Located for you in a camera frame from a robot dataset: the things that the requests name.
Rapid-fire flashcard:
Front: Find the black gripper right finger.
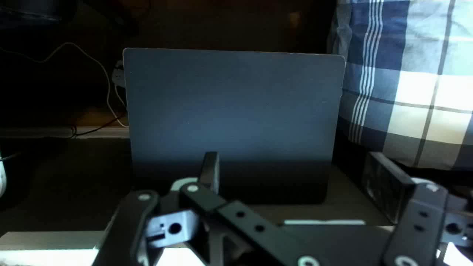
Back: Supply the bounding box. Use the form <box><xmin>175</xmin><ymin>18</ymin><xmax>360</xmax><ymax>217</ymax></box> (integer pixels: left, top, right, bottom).
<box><xmin>363</xmin><ymin>151</ymin><xmax>473</xmax><ymax>266</ymax></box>

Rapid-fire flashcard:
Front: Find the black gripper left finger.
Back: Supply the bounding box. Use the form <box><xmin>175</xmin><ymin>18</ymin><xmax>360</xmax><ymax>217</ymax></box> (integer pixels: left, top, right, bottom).
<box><xmin>91</xmin><ymin>149</ymin><xmax>322</xmax><ymax>266</ymax></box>

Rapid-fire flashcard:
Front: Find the blue white plaid blanket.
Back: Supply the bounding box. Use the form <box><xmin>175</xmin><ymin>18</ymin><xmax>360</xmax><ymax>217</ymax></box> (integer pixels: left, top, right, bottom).
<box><xmin>326</xmin><ymin>0</ymin><xmax>473</xmax><ymax>173</ymax></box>

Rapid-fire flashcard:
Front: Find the dark square side table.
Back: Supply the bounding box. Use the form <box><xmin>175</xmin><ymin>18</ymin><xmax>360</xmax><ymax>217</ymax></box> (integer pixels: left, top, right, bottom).
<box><xmin>121</xmin><ymin>46</ymin><xmax>347</xmax><ymax>207</ymax></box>

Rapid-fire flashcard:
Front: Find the thin white cable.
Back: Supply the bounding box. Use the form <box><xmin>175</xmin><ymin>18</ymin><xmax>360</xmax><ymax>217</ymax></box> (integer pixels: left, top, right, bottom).
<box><xmin>0</xmin><ymin>40</ymin><xmax>130</xmax><ymax>130</ymax></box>

